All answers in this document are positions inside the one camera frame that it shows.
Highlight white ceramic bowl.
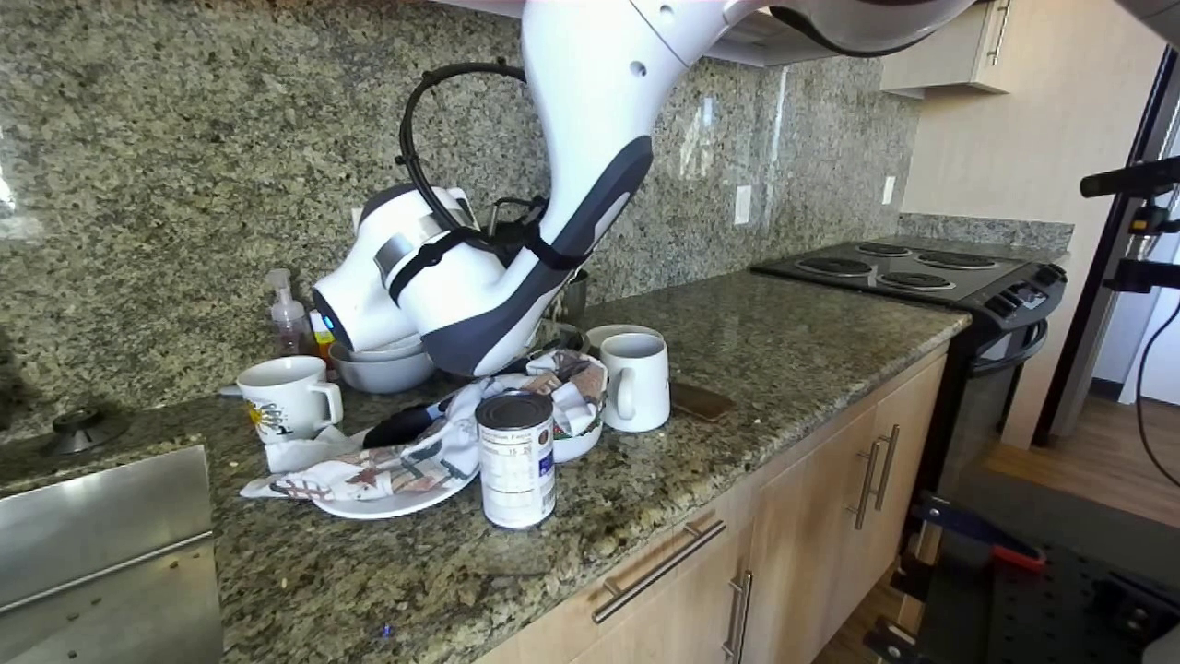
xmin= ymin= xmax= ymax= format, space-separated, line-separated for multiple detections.
xmin=551 ymin=413 xmax=608 ymax=470
xmin=331 ymin=335 xmax=440 ymax=399

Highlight large white printed mug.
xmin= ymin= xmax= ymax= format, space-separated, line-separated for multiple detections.
xmin=599 ymin=327 xmax=676 ymax=439

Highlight white labelled tin can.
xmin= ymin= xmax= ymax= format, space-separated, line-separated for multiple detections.
xmin=471 ymin=389 xmax=560 ymax=534

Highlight black kitchen utensil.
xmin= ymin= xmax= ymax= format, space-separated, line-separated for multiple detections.
xmin=357 ymin=395 xmax=459 ymax=453

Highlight white dinner plate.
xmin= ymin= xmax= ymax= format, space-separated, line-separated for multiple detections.
xmin=308 ymin=453 xmax=481 ymax=528

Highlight patterned kitchen cloth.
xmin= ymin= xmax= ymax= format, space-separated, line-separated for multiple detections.
xmin=238 ymin=348 xmax=613 ymax=507

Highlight light wood lower cabinets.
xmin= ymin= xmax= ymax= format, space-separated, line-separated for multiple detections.
xmin=471 ymin=342 xmax=953 ymax=664

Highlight clear soap dispenser bottle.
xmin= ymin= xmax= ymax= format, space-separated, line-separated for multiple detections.
xmin=261 ymin=266 xmax=313 ymax=356

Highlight small white mug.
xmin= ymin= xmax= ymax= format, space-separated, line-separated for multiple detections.
xmin=231 ymin=352 xmax=348 ymax=444

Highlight black electric stove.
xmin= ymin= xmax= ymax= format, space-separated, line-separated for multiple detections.
xmin=746 ymin=236 xmax=1070 ymax=528

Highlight blue and red tool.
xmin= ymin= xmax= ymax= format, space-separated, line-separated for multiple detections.
xmin=903 ymin=487 xmax=1056 ymax=584

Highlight light wood corner cabinet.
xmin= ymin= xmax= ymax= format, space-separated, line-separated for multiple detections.
xmin=876 ymin=0 xmax=1027 ymax=102

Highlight steel kitchen sink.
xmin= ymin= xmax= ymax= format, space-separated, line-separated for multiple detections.
xmin=0 ymin=439 xmax=229 ymax=664

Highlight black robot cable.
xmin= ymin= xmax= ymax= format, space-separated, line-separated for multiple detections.
xmin=390 ymin=61 xmax=583 ymax=306

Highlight metal drawer handle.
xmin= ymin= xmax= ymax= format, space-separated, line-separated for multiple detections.
xmin=587 ymin=513 xmax=729 ymax=626

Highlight metal cabinet door handle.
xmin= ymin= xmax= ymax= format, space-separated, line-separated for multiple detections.
xmin=724 ymin=560 xmax=758 ymax=664
xmin=851 ymin=439 xmax=885 ymax=534
xmin=876 ymin=420 xmax=903 ymax=518

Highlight black camera stand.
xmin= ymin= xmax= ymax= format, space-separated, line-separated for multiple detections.
xmin=1076 ymin=153 xmax=1180 ymax=496

